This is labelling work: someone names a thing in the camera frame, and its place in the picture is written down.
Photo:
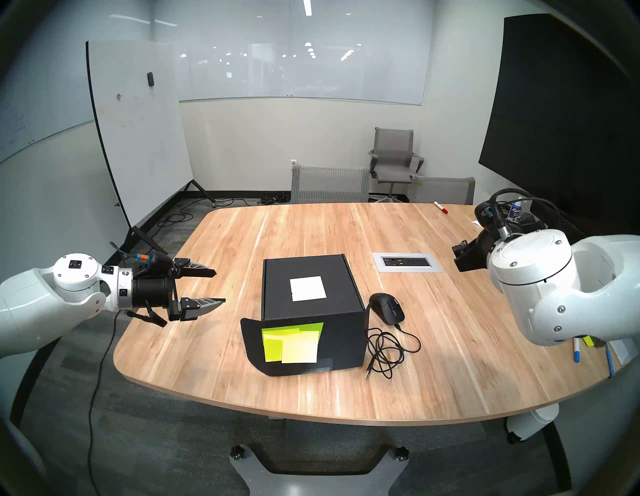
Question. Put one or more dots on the grey ribbed mesh chair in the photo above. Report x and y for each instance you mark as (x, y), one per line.
(330, 185)

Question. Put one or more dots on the red capped whiteboard marker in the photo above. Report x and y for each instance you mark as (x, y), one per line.
(440, 207)

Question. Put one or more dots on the white freestanding whiteboard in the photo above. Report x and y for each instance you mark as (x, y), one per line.
(140, 140)

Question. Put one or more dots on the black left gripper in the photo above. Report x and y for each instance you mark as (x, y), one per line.
(150, 291)

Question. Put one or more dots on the black video conference bar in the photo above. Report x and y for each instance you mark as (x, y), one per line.
(567, 222)

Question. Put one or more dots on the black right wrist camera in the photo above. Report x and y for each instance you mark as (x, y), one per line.
(483, 215)

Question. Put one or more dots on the white sticky note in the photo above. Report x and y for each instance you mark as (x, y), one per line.
(307, 288)

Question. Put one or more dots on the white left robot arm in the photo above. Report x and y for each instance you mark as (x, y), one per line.
(30, 305)

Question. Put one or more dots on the silver table power outlet panel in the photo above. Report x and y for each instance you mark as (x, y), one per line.
(407, 261)

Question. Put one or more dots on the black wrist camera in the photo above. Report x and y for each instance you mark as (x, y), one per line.
(483, 215)
(150, 260)

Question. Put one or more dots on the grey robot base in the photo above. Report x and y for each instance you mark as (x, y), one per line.
(250, 475)

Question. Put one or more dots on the wall-mounted glass whiteboard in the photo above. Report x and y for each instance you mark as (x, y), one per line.
(300, 60)

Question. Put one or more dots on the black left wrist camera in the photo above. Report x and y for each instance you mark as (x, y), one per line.
(150, 260)

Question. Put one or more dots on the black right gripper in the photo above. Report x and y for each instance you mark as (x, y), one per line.
(480, 252)

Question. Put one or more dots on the black cardboard box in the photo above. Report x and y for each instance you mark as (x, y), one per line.
(340, 340)

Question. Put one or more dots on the glass whiteboard with blue writing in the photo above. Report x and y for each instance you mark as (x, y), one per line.
(30, 100)

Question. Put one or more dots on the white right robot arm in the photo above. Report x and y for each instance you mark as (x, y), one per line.
(550, 285)

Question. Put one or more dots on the lime green sticky note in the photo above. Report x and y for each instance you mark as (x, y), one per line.
(270, 345)

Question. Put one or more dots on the blue capped white marker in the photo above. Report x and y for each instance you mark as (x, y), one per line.
(576, 352)

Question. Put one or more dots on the yellow sticky note pad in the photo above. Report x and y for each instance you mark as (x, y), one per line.
(587, 341)

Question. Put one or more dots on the large black wall screen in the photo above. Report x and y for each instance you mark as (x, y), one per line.
(560, 125)

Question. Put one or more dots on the pale yellow sticky note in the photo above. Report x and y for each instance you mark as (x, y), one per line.
(300, 347)

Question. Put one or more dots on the grey office chair with armrests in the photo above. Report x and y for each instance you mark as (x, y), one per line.
(393, 150)

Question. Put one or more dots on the whiteboard cleaner spray bottle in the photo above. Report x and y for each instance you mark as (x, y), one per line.
(514, 212)

